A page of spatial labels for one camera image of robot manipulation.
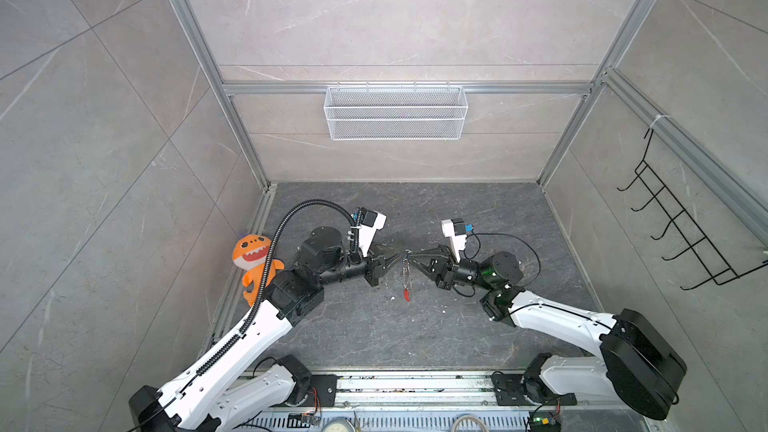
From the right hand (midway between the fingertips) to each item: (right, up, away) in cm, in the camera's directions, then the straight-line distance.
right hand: (409, 260), depth 64 cm
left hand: (-1, +3, -2) cm, 3 cm away
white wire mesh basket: (-2, +44, +36) cm, 57 cm away
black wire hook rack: (+62, +4, -1) cm, 62 cm away
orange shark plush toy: (-47, -2, +26) cm, 54 cm away
